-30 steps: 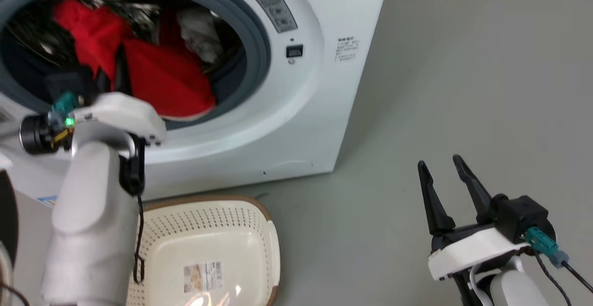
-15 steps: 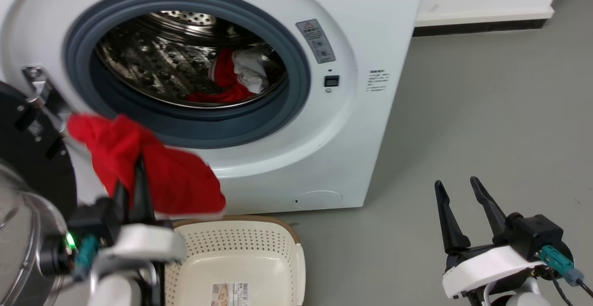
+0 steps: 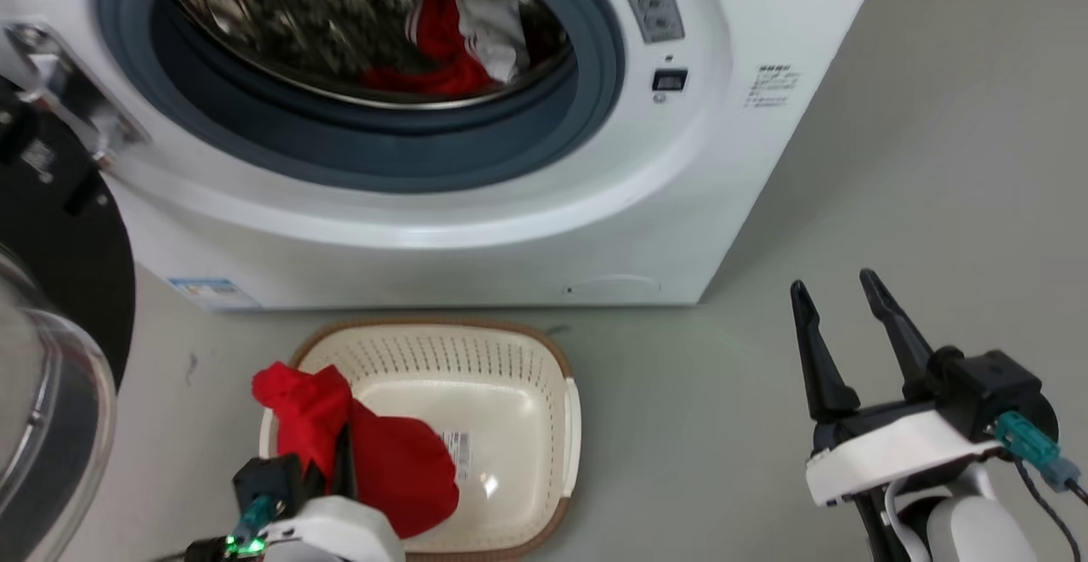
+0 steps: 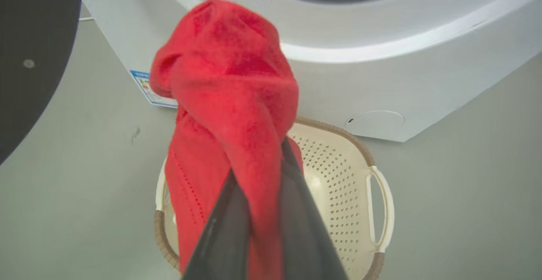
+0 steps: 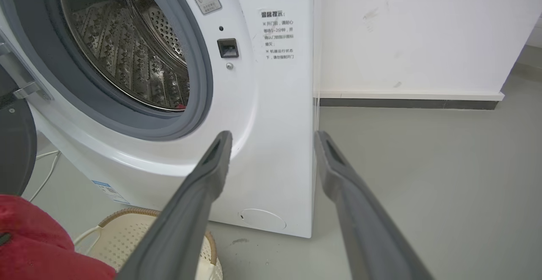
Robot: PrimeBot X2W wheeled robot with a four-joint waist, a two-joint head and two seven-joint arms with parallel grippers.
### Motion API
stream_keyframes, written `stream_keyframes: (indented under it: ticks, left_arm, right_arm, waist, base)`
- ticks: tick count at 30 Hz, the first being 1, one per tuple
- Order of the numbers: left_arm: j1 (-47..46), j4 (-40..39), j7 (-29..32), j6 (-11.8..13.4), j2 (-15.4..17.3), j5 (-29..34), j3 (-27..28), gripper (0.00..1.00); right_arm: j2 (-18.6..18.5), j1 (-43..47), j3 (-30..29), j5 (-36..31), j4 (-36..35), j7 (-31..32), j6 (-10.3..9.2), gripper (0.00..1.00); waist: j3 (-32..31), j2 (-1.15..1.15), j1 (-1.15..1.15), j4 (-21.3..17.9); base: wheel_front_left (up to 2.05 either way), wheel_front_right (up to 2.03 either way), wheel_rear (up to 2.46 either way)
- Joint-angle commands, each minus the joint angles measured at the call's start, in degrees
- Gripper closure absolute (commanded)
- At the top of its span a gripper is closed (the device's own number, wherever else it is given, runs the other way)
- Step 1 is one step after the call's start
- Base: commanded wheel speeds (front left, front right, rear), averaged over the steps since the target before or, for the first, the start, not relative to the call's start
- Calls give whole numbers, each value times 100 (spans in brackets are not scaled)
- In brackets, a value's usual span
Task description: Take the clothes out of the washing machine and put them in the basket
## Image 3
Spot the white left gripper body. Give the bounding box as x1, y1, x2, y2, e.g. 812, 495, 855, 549
255, 495, 406, 562

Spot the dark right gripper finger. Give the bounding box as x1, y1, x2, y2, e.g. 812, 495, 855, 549
790, 280, 861, 423
858, 269, 936, 403

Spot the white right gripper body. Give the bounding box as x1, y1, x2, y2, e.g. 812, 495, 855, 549
805, 399, 1006, 509

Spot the cream plastic laundry basket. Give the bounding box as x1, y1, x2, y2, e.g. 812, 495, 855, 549
259, 318, 583, 562

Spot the white front-load washing machine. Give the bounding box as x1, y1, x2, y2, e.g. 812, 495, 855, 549
0, 0, 891, 313

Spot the white barcode label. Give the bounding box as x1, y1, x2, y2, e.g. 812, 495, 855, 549
440, 430, 473, 485

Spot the blue and white energy label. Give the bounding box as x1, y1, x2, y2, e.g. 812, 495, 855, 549
167, 277, 261, 312

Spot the white filter hatch cover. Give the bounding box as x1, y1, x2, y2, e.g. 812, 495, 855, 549
561, 274, 664, 299

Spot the clear door glass bowl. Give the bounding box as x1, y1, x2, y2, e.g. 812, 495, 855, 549
0, 246, 118, 562

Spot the grey-blue rubber door gasket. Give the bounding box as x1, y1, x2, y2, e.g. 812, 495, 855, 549
93, 0, 626, 196

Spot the black round washer door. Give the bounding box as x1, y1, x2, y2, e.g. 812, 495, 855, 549
0, 77, 137, 393

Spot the stainless steel washer drum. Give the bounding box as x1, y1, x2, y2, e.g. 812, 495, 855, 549
166, 0, 575, 111

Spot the red and white garment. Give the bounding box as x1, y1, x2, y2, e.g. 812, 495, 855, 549
360, 0, 533, 100

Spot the chrome door hinge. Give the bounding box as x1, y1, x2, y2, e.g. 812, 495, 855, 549
0, 22, 150, 173

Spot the teal left cable connector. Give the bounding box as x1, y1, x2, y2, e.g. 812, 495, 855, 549
236, 494, 280, 548

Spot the teal cable connector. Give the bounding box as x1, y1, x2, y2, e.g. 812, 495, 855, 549
236, 494, 280, 548
993, 412, 1082, 493

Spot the teal right cable connector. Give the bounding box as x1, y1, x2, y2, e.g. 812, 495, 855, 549
993, 412, 1082, 493

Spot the thin black right cable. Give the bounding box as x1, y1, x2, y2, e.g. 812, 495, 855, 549
1013, 458, 1088, 562

